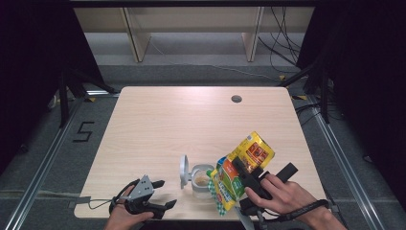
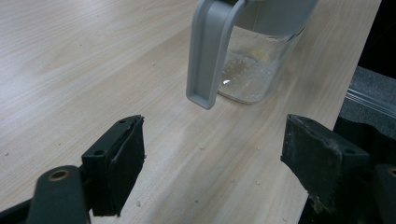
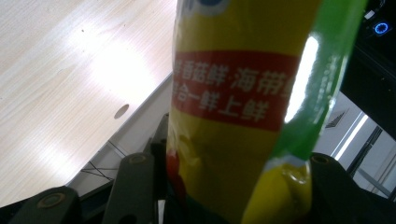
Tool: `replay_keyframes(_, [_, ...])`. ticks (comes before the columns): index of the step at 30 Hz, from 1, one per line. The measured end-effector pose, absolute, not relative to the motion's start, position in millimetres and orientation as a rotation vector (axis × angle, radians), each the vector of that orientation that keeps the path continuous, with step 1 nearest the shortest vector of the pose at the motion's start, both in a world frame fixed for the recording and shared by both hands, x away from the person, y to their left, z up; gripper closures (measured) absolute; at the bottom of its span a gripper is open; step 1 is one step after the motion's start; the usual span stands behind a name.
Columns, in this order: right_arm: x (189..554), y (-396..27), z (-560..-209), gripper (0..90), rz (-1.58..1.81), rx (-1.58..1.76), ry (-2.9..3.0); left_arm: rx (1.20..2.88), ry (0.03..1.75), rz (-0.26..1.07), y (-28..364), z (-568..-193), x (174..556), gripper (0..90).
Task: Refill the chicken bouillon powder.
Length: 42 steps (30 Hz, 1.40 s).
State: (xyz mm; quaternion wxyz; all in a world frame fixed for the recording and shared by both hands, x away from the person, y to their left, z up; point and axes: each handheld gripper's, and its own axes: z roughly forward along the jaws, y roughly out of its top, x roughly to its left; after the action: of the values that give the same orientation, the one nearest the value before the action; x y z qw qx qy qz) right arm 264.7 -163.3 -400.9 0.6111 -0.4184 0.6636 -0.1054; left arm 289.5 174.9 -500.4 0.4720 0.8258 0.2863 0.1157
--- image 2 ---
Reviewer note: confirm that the aluminium floor rail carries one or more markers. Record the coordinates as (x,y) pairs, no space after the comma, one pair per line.
(370,101)

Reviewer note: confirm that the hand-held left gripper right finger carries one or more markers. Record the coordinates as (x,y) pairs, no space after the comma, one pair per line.
(320,158)

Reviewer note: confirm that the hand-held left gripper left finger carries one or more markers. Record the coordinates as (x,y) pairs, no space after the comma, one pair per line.
(120,168)

